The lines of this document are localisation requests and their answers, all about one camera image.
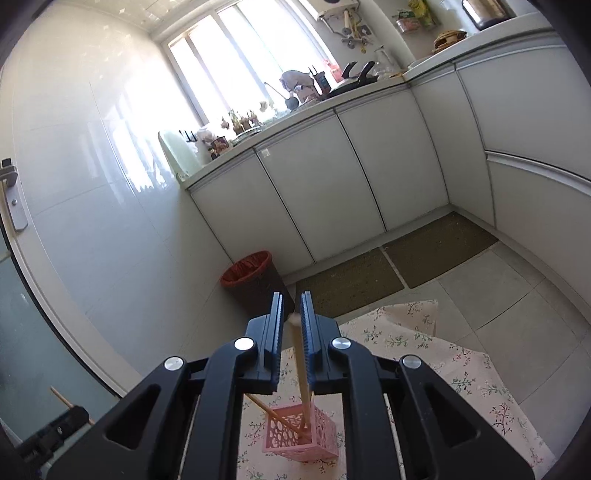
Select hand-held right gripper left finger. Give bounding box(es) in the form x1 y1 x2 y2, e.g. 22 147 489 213
46 292 284 480

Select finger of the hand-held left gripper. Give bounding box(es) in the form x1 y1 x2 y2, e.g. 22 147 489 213
46 405 92 446

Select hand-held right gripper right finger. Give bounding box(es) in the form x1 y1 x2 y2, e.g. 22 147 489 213
300 291 536 480

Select wooden chopstick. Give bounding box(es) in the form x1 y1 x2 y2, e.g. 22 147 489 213
287 314 315 418
50 386 95 425
248 394 311 440

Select pink perforated utensil holder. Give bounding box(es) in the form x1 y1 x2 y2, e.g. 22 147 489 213
262 401 340 462

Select brown trash bin red bag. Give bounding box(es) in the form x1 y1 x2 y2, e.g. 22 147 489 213
220 250 296 326

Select brown floor mat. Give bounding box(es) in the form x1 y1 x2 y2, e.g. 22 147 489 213
295 248 404 319
383 211 499 288

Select frosted glass door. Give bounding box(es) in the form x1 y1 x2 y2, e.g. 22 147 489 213
0 222 116 462

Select long white base cabinet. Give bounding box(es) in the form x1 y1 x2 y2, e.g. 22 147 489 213
185 76 451 278

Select floral tablecloth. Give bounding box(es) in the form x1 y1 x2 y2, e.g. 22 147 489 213
235 299 557 480

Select pale green cutting board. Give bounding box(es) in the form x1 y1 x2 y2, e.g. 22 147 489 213
158 130 204 178

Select small windowsill plants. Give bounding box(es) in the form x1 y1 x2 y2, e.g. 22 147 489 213
222 108 259 136

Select black ladle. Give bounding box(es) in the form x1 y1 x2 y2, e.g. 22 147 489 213
264 81 300 112

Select grey crumpled bag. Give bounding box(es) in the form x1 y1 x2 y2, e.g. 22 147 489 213
279 69 317 93

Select kitchen window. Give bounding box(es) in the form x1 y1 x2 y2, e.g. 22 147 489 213
157 0 340 127

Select clear glass jar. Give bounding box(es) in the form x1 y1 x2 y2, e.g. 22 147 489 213
373 45 397 78

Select water heater pipes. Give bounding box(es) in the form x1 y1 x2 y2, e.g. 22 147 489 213
323 11 375 49

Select white corner base cabinet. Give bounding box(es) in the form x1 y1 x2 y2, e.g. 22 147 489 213
409 25 591 296

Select wicker basket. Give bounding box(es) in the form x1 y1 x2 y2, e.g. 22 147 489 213
433 30 468 54

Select white water heater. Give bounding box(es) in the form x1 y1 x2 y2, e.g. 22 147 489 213
308 0 361 20

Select yellow green packet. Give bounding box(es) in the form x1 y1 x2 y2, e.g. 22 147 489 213
409 0 437 28

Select metal pot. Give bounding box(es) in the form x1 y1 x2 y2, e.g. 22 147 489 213
462 0 515 32

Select silver door handle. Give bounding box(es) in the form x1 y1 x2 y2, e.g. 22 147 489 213
0 158 28 232

